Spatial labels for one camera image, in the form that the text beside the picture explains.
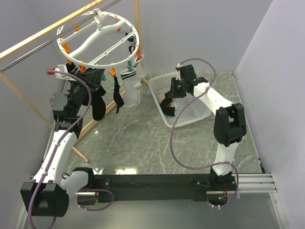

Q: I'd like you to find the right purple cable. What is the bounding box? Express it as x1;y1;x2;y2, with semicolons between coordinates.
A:
169;58;239;212

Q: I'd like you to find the metal hanging rod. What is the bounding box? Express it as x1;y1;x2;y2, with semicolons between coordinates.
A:
0;0;120;72

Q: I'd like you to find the wooden rack frame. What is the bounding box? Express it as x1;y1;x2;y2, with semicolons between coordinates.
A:
0;0;142;163

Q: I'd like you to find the white round clip hanger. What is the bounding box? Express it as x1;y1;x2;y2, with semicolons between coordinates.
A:
56;8;141;69

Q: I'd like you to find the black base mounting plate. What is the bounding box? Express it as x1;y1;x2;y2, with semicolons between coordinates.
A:
95;174;239;203

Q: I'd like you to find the white plastic mesh basket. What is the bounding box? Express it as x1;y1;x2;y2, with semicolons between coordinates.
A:
148;72;211;128

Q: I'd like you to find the white striped hanging sock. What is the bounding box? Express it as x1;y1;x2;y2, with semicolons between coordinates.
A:
120;68;141;108

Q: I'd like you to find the black striped sock at left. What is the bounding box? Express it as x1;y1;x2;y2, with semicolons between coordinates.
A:
91;85;106;121

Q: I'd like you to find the black beige red sock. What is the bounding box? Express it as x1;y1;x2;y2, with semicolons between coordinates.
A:
156;91;175;117

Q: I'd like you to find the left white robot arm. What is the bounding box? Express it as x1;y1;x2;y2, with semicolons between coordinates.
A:
20;68;104;217

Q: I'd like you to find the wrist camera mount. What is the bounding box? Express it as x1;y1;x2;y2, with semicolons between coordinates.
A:
175;63;181;81
46;63;77;82

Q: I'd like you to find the purple cable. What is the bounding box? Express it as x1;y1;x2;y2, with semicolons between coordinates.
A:
27;70;115;229
169;58;239;212

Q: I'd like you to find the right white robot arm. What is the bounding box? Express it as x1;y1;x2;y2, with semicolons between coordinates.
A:
167;63;247;190

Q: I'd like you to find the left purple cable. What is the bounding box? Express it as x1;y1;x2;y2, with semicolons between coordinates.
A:
27;70;115;229

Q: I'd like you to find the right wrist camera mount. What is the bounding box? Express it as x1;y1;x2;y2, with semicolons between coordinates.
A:
175;63;181;81

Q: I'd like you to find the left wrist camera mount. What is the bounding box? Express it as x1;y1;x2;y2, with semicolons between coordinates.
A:
46;63;77;82

